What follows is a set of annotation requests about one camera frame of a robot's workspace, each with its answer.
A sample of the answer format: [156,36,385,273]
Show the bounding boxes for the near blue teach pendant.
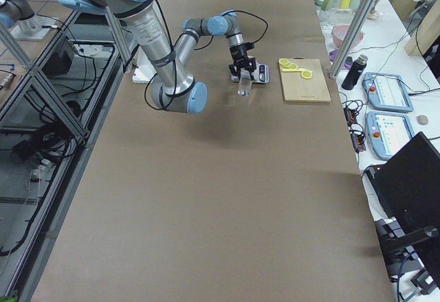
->
[366,111,415,160]

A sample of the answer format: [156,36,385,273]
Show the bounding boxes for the aluminium frame post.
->
[329,0,375,80]

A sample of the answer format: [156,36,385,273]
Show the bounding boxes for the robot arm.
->
[1,0,35,29]
[58,0,256,114]

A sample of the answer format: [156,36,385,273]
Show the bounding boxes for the purple grey cloth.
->
[329,50,339,63]

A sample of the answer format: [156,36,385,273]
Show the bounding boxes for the yellow plastic cup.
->
[339,0,351,10]

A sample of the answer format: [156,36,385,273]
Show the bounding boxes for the yellow plastic knife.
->
[281,68,304,72]

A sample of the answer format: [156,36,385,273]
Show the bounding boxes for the grey plastic cup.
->
[349,0,360,10]

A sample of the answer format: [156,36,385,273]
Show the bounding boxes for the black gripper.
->
[230,42,257,82]

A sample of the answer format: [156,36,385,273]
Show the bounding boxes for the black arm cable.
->
[144,0,270,110]

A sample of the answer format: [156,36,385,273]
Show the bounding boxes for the silver digital kitchen scale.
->
[252,63,270,85]

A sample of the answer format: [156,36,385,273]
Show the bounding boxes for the bamboo cutting board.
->
[278,58,331,103]

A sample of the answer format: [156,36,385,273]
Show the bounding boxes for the black water bottle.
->
[341,54,368,90]

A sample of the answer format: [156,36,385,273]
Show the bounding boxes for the black monitor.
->
[374,132,439,228]

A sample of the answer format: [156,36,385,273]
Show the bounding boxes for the clear glass sauce bottle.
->
[237,69,252,97]

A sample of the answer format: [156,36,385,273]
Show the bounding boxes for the far blue teach pendant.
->
[362,72,414,113]

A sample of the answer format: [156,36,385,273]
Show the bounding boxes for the lemon slice on board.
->
[300,70,313,79]

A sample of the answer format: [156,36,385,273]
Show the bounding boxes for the blue teach pendant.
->
[366,111,415,160]
[362,72,414,113]

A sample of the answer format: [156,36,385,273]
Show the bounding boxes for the pink bowl with ice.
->
[331,24,364,49]

